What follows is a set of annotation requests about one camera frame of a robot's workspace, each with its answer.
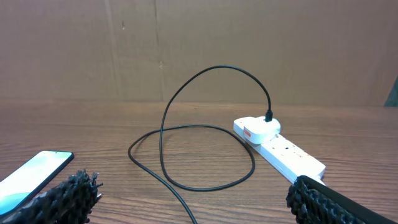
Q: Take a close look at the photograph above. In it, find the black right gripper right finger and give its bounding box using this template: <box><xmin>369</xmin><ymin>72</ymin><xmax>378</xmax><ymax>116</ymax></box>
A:
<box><xmin>286</xmin><ymin>175</ymin><xmax>397</xmax><ymax>224</ymax></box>

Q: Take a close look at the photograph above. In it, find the white power strip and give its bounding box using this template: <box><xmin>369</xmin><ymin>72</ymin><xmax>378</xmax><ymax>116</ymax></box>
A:
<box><xmin>233</xmin><ymin>117</ymin><xmax>326</xmax><ymax>183</ymax></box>

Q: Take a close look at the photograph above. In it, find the Samsung Galaxy smartphone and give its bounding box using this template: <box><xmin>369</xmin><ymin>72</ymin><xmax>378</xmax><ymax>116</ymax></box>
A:
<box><xmin>1</xmin><ymin>151</ymin><xmax>74</xmax><ymax>217</ymax></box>

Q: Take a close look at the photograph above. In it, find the white charger adapter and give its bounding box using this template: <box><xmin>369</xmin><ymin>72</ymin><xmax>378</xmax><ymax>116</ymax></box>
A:
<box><xmin>243</xmin><ymin>116</ymin><xmax>281</xmax><ymax>144</ymax></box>

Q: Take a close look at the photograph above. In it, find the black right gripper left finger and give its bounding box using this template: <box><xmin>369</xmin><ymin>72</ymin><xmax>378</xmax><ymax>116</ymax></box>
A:
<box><xmin>1</xmin><ymin>170</ymin><xmax>102</xmax><ymax>224</ymax></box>

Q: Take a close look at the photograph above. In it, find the black USB charging cable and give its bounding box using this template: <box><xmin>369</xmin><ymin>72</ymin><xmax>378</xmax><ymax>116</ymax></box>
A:
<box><xmin>127</xmin><ymin>65</ymin><xmax>274</xmax><ymax>224</ymax></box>

